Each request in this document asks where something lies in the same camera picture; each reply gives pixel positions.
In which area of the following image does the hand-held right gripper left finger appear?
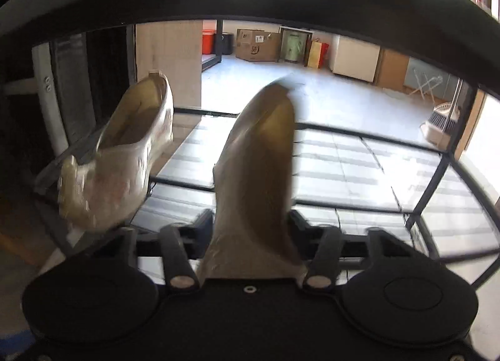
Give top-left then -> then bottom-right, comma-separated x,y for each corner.
92,208 -> 215,291

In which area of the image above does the pale green appliance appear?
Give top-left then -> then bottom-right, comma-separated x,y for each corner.
280,27 -> 313,65

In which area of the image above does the white cabinet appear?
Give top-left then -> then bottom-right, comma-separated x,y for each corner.
332,35 -> 381,83

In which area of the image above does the white folding drying rack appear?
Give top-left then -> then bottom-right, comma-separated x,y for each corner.
408,72 -> 444,104

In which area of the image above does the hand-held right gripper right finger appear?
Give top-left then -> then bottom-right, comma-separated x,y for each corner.
287,208 -> 415,291

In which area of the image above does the white plastic basket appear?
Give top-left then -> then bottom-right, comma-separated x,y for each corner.
420,102 -> 459,147

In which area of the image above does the brown wooden panel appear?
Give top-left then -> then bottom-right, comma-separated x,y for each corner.
374,48 -> 409,92

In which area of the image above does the printed cardboard box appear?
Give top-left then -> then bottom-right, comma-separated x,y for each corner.
234,29 -> 282,62

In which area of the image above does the red plastic bin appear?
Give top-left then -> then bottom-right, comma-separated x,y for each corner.
202,30 -> 216,56

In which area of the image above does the red paper bag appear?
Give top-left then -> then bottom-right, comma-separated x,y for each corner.
305,38 -> 329,69

